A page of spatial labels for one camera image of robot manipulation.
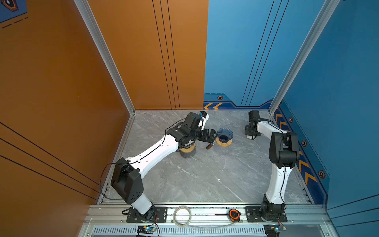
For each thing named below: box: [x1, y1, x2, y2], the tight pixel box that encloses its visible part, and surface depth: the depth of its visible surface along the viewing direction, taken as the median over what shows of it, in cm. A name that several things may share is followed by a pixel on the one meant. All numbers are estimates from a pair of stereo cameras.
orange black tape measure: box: [228, 208, 242, 223], surface depth 72 cm
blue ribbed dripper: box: [217, 127, 234, 144], surface depth 91 cm
